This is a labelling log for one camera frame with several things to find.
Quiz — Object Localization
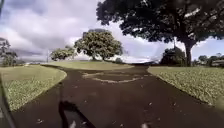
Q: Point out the rounded leafy tree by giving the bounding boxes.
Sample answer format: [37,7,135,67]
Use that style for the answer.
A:
[73,28,124,62]

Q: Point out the small low tree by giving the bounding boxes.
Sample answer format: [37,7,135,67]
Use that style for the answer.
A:
[49,45,78,62]

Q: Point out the wide umbrella-shaped tree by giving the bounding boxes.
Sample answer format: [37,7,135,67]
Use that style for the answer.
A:
[95,0,224,68]

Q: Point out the green grass lawn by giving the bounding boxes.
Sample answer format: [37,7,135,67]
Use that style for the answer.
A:
[146,65,224,111]
[41,59,136,72]
[0,64,68,113]

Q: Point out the dark asphalt path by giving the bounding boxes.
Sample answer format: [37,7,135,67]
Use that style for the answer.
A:
[0,63,224,128]

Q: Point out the group of dark trees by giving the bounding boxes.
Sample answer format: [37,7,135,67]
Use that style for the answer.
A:
[0,37,19,68]
[192,53,224,68]

